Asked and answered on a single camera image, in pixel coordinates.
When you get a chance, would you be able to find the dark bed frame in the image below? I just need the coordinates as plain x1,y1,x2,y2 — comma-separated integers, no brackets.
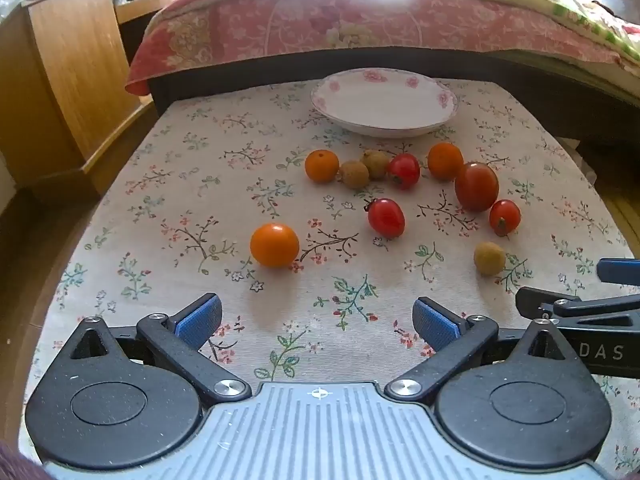
149,47,639,150

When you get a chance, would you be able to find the longan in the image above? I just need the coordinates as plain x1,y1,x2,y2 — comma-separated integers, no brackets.
360,150,390,180
474,242,506,276
338,160,370,191

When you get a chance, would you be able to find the small mandarin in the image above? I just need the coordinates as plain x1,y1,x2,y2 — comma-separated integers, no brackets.
305,150,340,184
426,142,464,182

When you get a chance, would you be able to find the floral tablecloth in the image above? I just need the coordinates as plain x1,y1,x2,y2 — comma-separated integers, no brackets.
29,82,630,479

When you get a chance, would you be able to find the red cherry tomato front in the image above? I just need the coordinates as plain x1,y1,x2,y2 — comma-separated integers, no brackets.
364,198,406,238

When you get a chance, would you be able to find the large red tomato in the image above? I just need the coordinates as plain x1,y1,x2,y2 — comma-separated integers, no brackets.
454,162,499,212

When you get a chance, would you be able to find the red cherry tomato back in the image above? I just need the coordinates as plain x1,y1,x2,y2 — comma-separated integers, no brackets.
386,153,421,190

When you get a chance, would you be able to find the orange cherry tomato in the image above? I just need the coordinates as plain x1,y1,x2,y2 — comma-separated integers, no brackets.
250,223,299,268

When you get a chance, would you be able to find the floral white plate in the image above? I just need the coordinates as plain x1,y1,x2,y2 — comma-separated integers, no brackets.
310,68,459,139

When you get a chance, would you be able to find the red cherry tomato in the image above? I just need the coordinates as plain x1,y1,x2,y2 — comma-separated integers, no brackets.
364,198,406,238
386,153,421,190
489,200,522,236

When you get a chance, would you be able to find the pink floral blanket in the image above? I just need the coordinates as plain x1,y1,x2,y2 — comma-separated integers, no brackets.
125,0,639,96

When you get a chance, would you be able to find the wooden cabinet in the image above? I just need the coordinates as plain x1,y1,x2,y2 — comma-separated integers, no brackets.
1,0,175,202

